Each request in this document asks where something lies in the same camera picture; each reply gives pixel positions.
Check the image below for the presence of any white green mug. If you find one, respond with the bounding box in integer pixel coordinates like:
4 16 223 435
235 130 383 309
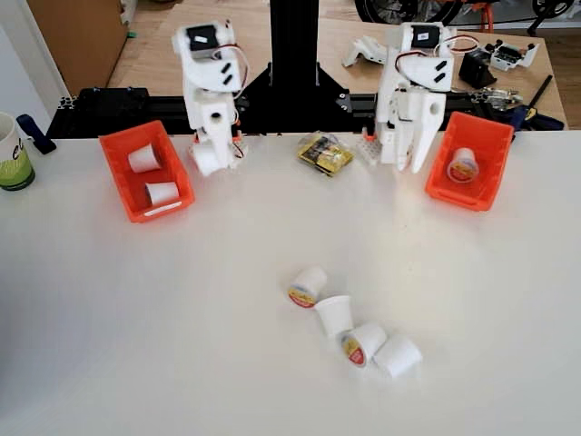
0 112 36 192

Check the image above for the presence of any white printed robot part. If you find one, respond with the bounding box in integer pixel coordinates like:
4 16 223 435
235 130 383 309
341 35 389 68

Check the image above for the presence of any black blue clamp handle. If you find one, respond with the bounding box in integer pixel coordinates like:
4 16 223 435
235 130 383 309
15 113 57 155

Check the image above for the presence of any black flat box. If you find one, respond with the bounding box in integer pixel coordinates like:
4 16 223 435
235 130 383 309
77 85 150 114

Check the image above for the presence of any black bicycle wheel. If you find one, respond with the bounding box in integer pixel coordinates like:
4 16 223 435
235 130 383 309
353 0 459 29

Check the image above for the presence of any white coffee pod blue lid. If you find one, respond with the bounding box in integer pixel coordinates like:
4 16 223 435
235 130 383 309
144 181 181 206

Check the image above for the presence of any silver metal clamp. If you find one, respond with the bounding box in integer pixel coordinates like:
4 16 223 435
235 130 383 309
471 87 524 111

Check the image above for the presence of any black aluminium rail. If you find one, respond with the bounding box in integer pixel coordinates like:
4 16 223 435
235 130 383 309
44 85 514 140

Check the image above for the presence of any white pod blue yellow lid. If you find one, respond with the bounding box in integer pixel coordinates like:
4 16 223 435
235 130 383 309
192 143 223 177

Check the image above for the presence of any orange plastic bin white label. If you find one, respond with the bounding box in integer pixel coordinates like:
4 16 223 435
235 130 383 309
98 120 196 224

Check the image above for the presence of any black printed part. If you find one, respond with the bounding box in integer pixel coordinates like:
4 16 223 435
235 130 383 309
458 46 499 88

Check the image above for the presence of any white part with electronics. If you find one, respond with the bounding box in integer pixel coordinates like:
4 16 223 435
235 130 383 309
479 39 539 72

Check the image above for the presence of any white coffee pod red lid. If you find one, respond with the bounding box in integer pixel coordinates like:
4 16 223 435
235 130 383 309
446 147 481 183
288 265 329 310
339 322 388 367

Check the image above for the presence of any wooden cabinet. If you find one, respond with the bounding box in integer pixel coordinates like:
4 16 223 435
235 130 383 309
25 0 133 96

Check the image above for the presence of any yellow black sachet bundle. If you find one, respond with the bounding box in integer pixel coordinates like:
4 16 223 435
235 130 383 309
297 131 354 177

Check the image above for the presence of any orange metal stand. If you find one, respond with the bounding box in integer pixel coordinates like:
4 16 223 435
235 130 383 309
471 0 497 33

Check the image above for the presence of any black camera mast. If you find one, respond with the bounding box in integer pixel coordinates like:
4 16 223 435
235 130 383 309
244 0 350 135

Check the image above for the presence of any blue yellow bar clamp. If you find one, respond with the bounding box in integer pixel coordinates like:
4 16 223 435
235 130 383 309
507 104 566 133

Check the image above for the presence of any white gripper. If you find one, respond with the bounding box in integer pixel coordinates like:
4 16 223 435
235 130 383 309
395 21 458 174
174 22 246 172

